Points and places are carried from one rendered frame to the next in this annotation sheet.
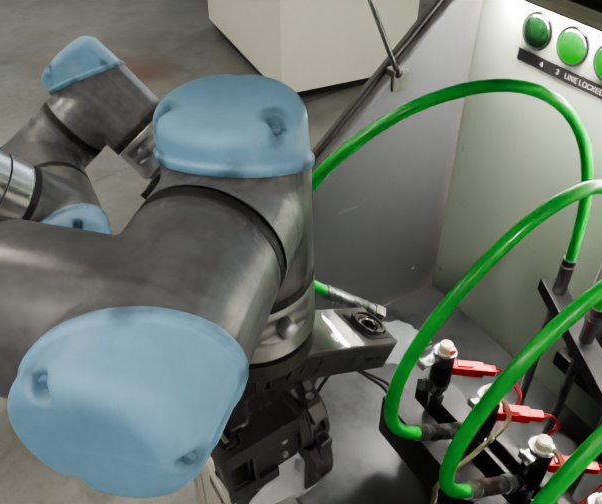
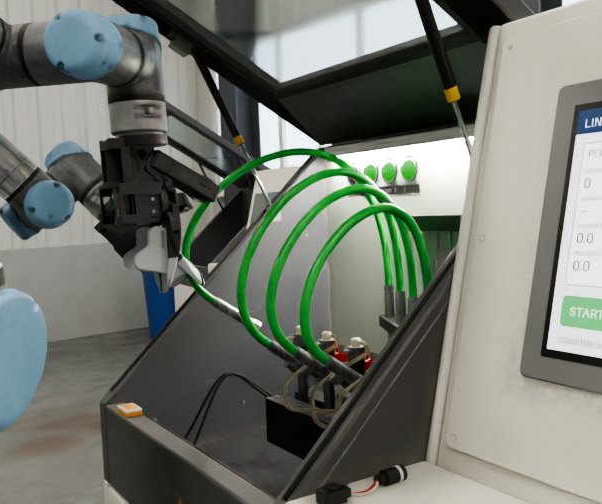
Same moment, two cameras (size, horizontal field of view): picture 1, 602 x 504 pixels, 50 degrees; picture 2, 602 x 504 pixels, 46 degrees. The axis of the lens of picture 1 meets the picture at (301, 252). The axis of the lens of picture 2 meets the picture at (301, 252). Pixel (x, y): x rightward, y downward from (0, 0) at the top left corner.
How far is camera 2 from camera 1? 0.81 m
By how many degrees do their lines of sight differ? 36
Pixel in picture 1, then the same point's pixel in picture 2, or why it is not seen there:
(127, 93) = (93, 164)
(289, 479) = (159, 251)
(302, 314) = (158, 112)
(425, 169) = not seen: hidden behind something
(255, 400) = (138, 175)
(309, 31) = not seen: hidden behind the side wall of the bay
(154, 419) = (89, 17)
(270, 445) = (144, 191)
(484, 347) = not seen: hidden behind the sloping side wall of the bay
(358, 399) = (260, 459)
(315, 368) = (169, 166)
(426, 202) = (314, 323)
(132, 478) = (80, 49)
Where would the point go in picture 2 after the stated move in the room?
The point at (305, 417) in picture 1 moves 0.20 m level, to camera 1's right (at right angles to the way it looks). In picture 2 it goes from (164, 189) to (315, 183)
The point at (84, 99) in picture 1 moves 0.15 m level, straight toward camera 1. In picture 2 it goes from (67, 165) to (74, 158)
